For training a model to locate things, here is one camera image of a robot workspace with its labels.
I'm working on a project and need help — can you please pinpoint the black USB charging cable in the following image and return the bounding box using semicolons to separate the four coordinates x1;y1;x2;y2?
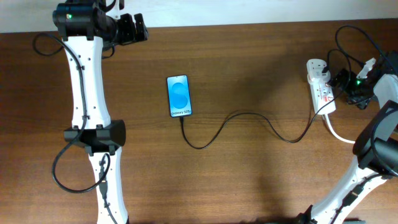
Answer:
179;48;353;150

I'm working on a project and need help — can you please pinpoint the blue Samsung Galaxy smartphone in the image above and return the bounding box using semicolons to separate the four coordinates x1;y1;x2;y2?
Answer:
167;75;193;118

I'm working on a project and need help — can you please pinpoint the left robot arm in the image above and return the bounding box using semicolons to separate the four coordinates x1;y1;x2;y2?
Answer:
53;0;148;223

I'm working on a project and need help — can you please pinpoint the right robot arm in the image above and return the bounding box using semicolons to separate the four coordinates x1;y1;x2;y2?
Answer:
294;66;397;224

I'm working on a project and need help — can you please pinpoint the white USB charger plug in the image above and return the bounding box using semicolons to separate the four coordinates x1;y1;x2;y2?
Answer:
306;58;330;80

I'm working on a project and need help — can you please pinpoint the white power strip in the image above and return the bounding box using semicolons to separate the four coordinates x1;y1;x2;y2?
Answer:
307;72;336;115

